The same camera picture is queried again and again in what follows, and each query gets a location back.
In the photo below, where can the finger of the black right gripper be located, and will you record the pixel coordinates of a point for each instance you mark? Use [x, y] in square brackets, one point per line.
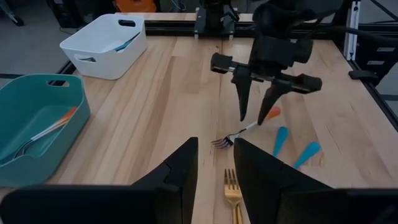
[243, 90]
[270, 99]

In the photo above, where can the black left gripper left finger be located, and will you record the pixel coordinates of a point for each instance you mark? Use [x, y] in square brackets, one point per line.
[109, 205]

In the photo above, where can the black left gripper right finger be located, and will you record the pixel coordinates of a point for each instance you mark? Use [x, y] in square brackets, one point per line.
[311, 205]

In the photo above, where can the gold fork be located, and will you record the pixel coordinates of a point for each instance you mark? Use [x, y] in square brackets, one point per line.
[233, 194]

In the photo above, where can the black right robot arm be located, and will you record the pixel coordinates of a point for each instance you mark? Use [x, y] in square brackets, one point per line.
[280, 15]

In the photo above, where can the teal plastic bin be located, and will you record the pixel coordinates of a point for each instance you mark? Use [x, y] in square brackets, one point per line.
[74, 130]

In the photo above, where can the black equipment case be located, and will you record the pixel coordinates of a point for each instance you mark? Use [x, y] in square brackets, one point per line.
[379, 56]

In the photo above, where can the orange object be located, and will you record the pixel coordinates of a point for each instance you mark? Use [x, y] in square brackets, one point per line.
[135, 5]

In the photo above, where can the white plastic bin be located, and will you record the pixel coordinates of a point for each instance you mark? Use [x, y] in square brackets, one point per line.
[93, 67]

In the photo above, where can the silver aluminium frame post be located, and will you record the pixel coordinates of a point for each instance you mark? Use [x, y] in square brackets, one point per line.
[351, 31]

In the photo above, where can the black table edge rail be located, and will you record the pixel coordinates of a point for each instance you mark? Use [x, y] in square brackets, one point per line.
[66, 68]
[382, 102]
[174, 28]

